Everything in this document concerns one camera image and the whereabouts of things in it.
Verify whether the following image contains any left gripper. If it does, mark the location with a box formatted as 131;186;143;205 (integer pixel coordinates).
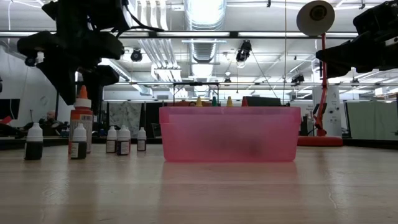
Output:
46;30;125;114

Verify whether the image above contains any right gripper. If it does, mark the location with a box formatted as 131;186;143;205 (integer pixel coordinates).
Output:
315;0;398;79

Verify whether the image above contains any pink translucent plastic bin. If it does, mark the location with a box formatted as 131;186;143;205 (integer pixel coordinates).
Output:
159;105;302;164

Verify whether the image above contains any large orange-red food colouring bottle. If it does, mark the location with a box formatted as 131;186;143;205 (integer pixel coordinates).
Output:
68;85;94;155

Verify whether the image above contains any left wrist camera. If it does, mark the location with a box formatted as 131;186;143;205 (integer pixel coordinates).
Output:
17;30;47;67

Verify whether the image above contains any white machine cabinet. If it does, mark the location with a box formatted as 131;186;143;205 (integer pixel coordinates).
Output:
312;85;343;138

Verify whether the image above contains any person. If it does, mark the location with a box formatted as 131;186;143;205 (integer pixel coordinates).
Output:
23;110;71;138

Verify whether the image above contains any black overhead camera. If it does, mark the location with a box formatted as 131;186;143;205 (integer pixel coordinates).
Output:
235;39;253;63

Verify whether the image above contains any black monitor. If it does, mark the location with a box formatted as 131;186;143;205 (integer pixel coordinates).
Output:
245;95;282;107

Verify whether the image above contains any black ceiling spotlight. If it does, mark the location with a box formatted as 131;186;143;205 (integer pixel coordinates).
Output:
130;48;143;62
290;73;305;85

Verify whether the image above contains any red desk lamp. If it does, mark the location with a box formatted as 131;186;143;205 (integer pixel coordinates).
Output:
295;0;345;147

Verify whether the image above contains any green partition panel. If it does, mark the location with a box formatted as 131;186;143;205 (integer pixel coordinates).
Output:
345;101;398;141

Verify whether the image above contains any silver ventilation duct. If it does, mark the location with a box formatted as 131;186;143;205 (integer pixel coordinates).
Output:
183;0;228;78

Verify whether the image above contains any grey marbled panel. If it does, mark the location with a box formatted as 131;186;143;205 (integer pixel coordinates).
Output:
107;101;147;139

